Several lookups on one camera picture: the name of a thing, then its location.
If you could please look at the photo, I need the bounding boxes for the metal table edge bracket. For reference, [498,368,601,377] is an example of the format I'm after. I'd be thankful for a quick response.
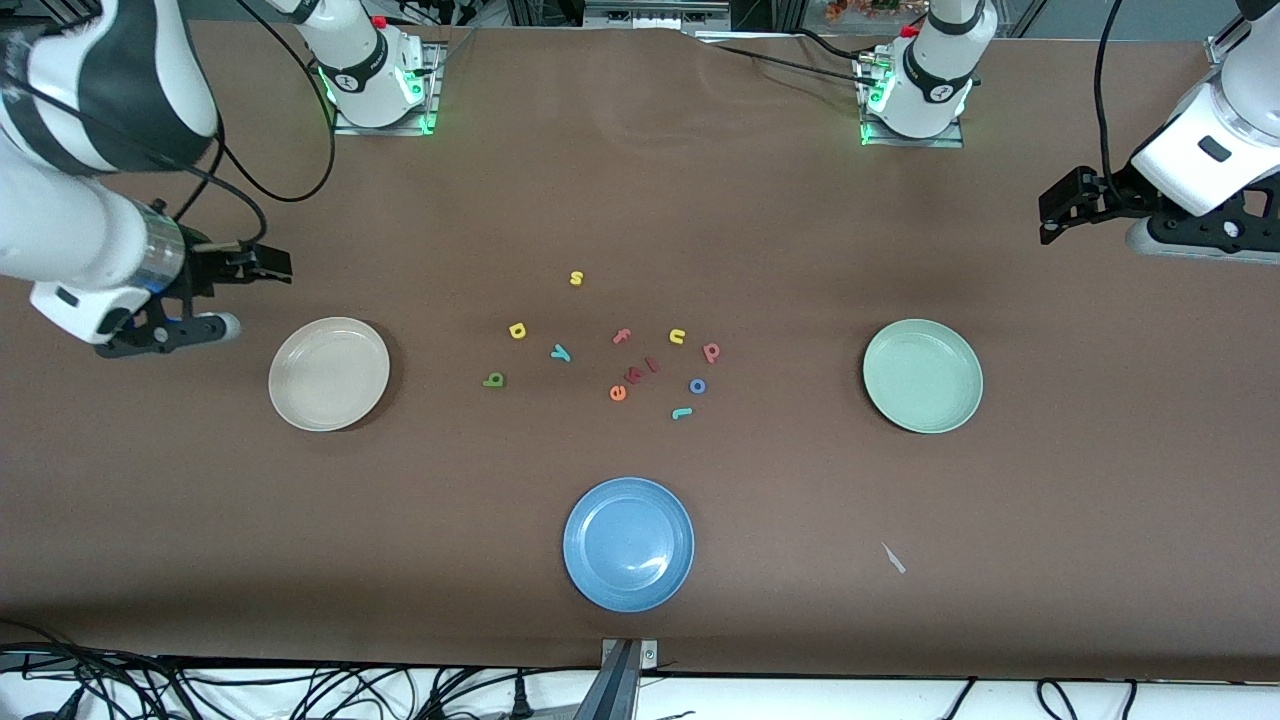
[573,637,659,720]

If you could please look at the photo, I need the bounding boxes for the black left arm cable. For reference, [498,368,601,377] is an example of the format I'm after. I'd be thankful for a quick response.
[1092,0,1126,186]

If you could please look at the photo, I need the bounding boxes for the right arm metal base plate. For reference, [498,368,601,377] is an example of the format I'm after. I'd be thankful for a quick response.
[333,45,441,136]

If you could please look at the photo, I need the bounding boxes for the orange decorative flowers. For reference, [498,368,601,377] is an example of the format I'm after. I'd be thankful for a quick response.
[822,0,926,23]

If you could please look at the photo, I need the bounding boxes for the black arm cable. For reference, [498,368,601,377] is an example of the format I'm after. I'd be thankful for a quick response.
[1092,0,1126,186]
[170,0,337,251]

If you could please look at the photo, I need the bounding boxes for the green round plate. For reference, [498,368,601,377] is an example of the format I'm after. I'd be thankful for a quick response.
[862,319,984,435]

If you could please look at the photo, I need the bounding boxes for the brown table cover sheet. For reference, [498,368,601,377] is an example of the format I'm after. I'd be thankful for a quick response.
[0,18,1280,681]

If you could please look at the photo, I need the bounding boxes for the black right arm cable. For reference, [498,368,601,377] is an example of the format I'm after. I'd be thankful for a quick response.
[170,0,337,251]

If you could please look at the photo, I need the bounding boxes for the black table cable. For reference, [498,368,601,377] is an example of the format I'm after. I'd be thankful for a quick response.
[697,28,881,91]

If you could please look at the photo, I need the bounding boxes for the beige round plate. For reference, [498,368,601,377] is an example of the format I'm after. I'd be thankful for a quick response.
[268,317,391,432]

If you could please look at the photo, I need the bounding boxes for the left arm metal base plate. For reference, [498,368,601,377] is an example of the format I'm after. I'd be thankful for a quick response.
[858,50,966,149]

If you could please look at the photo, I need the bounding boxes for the blue round plate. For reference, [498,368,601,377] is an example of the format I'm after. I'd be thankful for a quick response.
[562,477,696,613]

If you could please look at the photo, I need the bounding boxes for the aluminium frame structure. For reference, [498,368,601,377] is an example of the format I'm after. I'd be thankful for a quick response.
[505,0,801,31]

